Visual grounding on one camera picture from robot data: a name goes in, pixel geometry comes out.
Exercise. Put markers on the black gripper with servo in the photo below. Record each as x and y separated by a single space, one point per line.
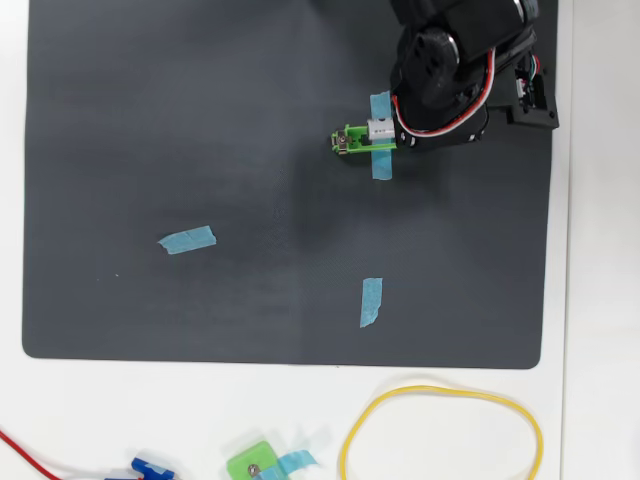
434 141

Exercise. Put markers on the white AA battery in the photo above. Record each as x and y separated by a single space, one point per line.
380 129

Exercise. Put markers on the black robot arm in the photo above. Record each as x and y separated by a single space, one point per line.
475 20

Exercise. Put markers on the green battery holder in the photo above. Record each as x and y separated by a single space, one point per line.
356 146

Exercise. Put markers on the blue masking tape strip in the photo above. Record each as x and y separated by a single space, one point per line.
185 240
371 300
381 167
295 460

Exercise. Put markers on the dark grey textured mat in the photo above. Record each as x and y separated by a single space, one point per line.
150 125

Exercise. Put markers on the yellow rubber band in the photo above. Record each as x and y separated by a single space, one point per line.
425 387

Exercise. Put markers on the green printed block with screw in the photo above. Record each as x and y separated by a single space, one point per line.
250 457

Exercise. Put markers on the blue plastic connector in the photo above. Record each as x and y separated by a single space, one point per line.
145 466

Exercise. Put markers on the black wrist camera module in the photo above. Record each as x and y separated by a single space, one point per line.
535 107

